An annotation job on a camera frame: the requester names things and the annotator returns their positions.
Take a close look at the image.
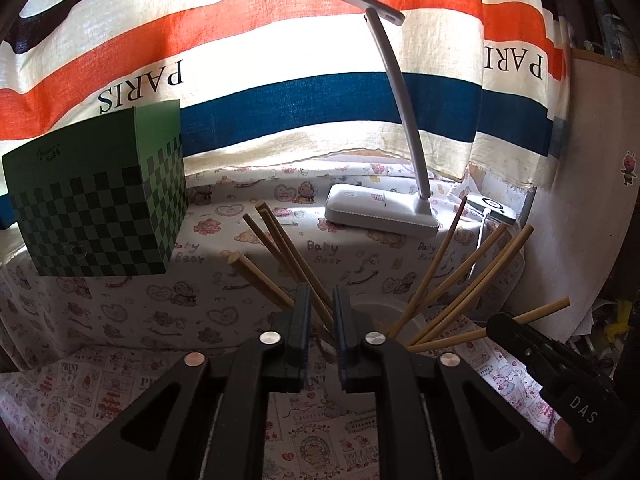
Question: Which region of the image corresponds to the red print tablecloth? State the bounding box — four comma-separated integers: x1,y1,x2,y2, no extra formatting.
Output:
0,310,596,480

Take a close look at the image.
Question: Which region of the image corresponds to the green checkered box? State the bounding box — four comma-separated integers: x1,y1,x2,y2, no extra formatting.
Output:
1,99,190,278

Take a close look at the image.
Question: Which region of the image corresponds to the single dark bamboo chopstick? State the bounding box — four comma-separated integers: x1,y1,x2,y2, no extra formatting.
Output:
387,196,468,338

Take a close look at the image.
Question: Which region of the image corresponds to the white wireless charger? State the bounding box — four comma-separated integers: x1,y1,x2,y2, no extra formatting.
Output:
462,195,520,228

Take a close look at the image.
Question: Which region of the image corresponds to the striped printed curtain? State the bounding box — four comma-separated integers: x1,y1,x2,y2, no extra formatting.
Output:
0,0,576,231

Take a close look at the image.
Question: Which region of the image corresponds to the white plastic cup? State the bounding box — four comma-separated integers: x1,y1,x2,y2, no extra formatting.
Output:
350,299,441,346

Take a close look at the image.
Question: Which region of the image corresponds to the white desk lamp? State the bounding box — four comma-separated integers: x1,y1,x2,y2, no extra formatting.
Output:
221,0,441,238

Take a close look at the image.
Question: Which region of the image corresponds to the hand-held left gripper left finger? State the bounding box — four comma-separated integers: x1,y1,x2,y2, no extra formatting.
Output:
55,282,315,480

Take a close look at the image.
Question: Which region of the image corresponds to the cartoon wall sticker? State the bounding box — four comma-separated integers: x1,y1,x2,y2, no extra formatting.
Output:
619,149,640,187

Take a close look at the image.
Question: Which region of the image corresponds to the person's right hand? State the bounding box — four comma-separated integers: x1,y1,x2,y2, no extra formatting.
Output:
550,417,583,463

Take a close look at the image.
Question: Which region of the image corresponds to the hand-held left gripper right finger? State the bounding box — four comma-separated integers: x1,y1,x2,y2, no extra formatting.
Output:
332,285,588,480

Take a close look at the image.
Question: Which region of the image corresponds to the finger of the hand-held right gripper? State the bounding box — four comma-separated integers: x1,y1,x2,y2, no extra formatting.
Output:
486,311,568,387

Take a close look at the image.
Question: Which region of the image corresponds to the pile of bamboo chopsticks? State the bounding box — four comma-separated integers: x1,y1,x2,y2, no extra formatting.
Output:
241,205,536,348

